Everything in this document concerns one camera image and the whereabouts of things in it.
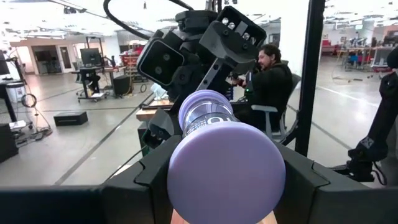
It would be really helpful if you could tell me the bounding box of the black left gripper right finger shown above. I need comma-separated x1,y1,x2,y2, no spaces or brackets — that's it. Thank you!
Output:
273,144,398,224

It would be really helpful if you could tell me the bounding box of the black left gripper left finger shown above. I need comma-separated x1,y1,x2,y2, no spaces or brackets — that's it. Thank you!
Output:
0,136,181,224

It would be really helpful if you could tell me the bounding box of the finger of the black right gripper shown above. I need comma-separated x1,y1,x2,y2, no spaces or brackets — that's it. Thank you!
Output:
142,108,181,149
195,5,267,93

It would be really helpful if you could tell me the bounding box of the purple sand timer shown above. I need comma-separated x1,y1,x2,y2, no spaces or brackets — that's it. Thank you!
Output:
167,89,287,224

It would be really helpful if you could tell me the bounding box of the grey office chair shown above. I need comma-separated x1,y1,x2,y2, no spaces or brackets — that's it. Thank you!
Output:
251,73,302,144

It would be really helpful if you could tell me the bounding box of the wooden desk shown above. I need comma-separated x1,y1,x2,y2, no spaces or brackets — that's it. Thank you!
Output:
136,98,175,122

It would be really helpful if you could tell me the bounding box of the black computer tower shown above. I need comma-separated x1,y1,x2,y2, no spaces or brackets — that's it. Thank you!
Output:
112,74,133,97

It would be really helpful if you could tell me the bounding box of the person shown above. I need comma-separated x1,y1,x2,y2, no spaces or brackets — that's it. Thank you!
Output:
231,43,295,131

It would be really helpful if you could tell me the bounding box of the black floor box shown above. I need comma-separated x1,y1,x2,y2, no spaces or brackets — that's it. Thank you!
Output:
53,111,89,127

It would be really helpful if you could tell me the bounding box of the black desktop monitor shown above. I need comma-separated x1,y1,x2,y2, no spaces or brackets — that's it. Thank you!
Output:
80,48,102,66

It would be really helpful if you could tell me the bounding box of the white waste bin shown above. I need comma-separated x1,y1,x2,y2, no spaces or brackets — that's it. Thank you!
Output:
6,82,27,103

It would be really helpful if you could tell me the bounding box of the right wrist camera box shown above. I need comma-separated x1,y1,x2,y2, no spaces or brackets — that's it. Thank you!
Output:
136,39,186,87

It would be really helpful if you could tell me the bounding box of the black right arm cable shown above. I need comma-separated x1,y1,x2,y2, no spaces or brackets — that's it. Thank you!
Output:
102,0,193,41

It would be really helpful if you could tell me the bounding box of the black aluminium table frame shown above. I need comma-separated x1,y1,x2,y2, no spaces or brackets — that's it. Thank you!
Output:
279,0,326,158

